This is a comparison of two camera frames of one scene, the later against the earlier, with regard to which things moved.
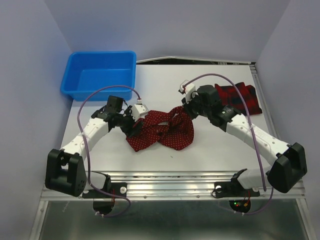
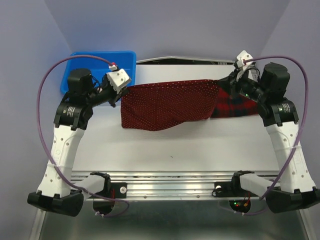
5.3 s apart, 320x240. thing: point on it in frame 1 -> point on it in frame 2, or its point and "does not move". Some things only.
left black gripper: (125, 130) -> (116, 96)
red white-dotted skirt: (174, 130) -> (151, 106)
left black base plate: (119, 189) does not move
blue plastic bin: (87, 71) does not move
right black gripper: (187, 106) -> (231, 82)
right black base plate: (233, 189) does not move
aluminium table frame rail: (177, 186) does not move
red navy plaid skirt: (230, 97) does not move
